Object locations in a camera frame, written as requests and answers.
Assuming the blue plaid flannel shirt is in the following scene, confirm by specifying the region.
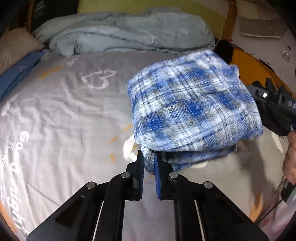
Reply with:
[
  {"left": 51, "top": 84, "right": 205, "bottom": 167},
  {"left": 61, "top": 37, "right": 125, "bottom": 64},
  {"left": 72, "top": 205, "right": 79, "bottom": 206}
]
[{"left": 126, "top": 50, "right": 263, "bottom": 173}]

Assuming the person right hand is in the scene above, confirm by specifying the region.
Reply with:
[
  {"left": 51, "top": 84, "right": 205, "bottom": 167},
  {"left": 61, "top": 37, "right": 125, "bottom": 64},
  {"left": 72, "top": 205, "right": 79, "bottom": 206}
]
[{"left": 282, "top": 130, "right": 296, "bottom": 185}]

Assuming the orange yellow blanket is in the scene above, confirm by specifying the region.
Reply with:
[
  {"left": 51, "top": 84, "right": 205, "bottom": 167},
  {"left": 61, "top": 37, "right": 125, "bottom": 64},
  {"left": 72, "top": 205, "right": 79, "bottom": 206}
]
[{"left": 230, "top": 47, "right": 292, "bottom": 92}]

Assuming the patchwork curtain cloth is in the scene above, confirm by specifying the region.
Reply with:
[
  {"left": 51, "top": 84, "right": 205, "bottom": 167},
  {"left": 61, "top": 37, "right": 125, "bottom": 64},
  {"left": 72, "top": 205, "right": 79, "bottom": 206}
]
[{"left": 238, "top": 16, "right": 287, "bottom": 39}]

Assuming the black garment by headboard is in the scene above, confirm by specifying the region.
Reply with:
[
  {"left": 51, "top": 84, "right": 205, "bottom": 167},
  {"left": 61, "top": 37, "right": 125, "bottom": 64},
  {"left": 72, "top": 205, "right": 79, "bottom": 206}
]
[{"left": 214, "top": 40, "right": 234, "bottom": 64}]

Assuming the grey printed bed sheet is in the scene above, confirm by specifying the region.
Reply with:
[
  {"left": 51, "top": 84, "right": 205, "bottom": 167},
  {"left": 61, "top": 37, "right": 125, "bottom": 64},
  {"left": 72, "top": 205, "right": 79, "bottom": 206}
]
[{"left": 1, "top": 52, "right": 288, "bottom": 240}]

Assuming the light blue duvet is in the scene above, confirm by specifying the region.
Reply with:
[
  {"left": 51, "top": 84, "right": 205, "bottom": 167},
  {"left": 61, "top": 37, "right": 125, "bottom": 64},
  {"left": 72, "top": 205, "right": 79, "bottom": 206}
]
[{"left": 33, "top": 8, "right": 215, "bottom": 57}]

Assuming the blue pillow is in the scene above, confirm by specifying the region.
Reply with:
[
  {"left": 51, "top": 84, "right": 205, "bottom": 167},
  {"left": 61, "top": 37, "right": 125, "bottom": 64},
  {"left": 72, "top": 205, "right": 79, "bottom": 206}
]
[{"left": 0, "top": 51, "right": 44, "bottom": 101}]

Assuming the beige pillow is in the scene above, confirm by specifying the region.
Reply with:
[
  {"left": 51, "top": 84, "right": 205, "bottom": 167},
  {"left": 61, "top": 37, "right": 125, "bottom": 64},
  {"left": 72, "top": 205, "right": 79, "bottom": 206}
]
[{"left": 0, "top": 28, "right": 45, "bottom": 75}]

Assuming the black hanging bag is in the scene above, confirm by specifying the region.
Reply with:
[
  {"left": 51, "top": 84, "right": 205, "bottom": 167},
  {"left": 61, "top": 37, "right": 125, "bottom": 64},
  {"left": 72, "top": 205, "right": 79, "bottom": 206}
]
[{"left": 28, "top": 0, "right": 79, "bottom": 33}]

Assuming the white wall switch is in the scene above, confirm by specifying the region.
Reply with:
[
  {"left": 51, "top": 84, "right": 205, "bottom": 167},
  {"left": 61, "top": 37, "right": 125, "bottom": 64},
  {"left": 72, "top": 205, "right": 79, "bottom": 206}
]
[{"left": 282, "top": 45, "right": 291, "bottom": 62}]

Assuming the wooden bed frame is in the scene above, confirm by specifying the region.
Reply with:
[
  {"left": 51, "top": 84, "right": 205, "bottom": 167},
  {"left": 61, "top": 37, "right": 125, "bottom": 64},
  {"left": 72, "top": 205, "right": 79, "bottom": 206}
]
[{"left": 221, "top": 0, "right": 238, "bottom": 40}]

